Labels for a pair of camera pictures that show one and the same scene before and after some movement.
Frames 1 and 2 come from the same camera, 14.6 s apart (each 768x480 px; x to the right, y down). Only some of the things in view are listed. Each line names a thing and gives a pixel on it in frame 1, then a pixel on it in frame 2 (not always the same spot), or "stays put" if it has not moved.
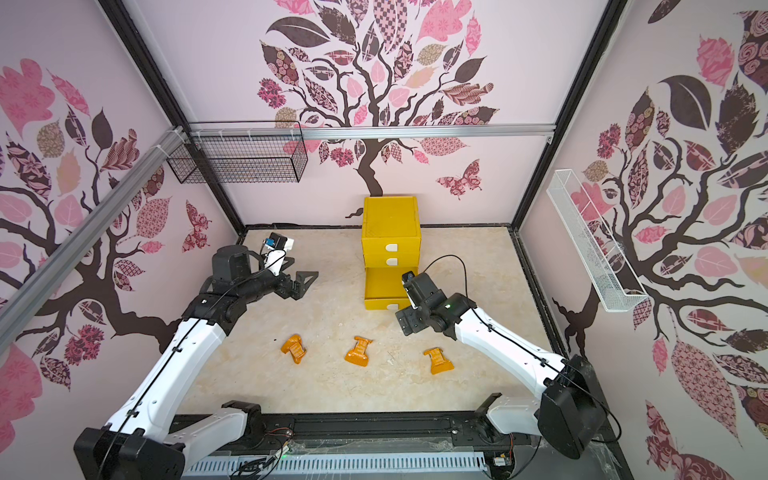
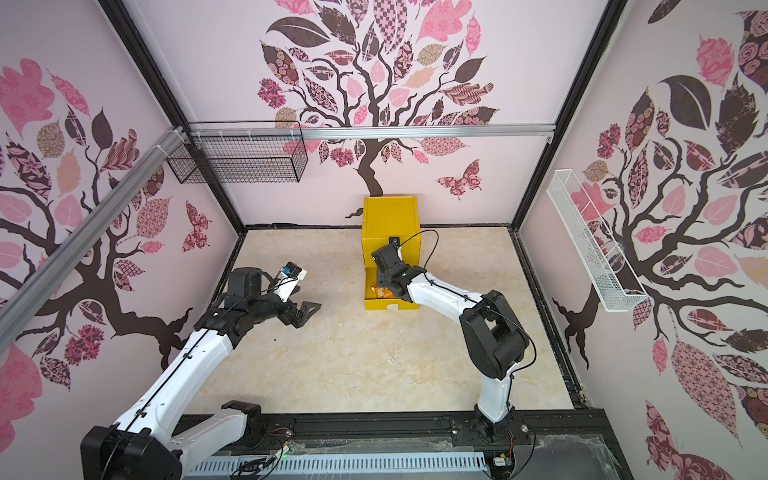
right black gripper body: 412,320 to 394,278
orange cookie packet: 357,355 to 382,292
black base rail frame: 509,456 stays put
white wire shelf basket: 593,244 stays put
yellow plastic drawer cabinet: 390,239 stays put
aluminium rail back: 362,132 stays put
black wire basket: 245,152 stays put
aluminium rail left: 21,304 stays put
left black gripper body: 283,289 to 287,316
